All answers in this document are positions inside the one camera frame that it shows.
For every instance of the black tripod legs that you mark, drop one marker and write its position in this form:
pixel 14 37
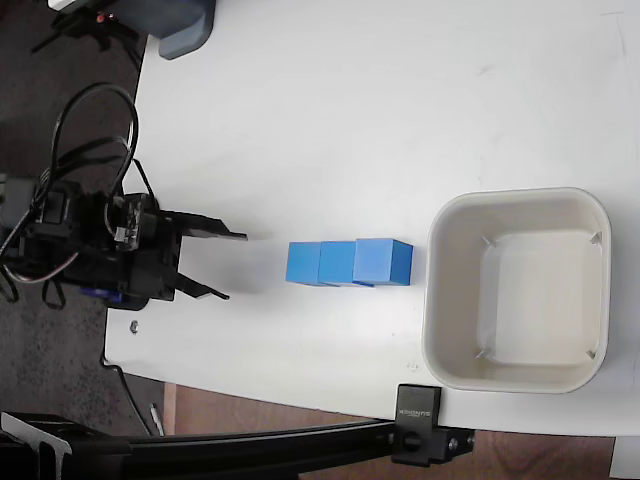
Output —
pixel 75 27

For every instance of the black six-joint robot arm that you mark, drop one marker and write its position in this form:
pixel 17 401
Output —
pixel 60 235

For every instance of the small metal nut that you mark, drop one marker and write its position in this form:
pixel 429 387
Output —
pixel 134 326

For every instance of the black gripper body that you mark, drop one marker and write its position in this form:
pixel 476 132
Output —
pixel 155 265

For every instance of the black table clamp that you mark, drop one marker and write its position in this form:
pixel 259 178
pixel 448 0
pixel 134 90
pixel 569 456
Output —
pixel 419 425

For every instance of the white square plastic bin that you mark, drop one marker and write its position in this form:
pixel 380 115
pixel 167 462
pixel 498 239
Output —
pixel 520 290

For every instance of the blue motor part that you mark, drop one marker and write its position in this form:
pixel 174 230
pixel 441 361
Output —
pixel 102 295

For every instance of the blue-gray plastic base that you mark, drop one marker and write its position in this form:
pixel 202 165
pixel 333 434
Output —
pixel 182 27

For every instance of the black camera circuit board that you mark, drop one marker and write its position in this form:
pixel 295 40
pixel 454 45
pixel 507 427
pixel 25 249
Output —
pixel 131 222

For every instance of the blue cube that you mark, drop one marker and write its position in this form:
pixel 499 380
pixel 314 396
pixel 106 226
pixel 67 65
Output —
pixel 380 261
pixel 336 264
pixel 303 263

